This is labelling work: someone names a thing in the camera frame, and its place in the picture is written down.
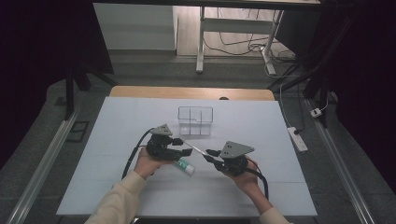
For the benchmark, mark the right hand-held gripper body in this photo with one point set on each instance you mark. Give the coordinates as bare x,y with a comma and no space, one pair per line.
233,165

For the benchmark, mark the white-legged desk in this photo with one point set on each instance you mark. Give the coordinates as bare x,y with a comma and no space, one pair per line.
200,46

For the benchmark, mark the dark curtain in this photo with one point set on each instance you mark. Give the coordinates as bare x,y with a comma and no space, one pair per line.
31,62
367,77

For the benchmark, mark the person's right hand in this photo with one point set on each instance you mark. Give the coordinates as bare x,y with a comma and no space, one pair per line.
250,182

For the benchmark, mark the white power strip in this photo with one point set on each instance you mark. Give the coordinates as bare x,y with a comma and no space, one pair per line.
298,140

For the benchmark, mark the green and white glue stick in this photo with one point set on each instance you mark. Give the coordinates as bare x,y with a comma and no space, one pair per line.
186,166

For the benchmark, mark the aluminium rail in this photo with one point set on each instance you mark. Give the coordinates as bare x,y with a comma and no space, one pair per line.
339,161
40,168

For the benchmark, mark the black tripod stand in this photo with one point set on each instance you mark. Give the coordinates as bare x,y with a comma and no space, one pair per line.
69,99

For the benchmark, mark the person's left hand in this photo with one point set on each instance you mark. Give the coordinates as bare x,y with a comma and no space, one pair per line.
146,163

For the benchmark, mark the small white adapter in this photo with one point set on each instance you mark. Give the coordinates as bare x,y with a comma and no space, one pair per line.
316,112

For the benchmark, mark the clear plastic organizer box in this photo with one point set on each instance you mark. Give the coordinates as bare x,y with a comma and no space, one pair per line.
195,123

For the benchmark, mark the black metal stand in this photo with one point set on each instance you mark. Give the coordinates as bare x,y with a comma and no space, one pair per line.
311,88

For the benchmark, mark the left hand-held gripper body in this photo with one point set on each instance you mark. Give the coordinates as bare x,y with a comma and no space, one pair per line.
158,146

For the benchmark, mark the pale blue table mat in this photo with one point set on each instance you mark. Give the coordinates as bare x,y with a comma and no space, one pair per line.
124,115

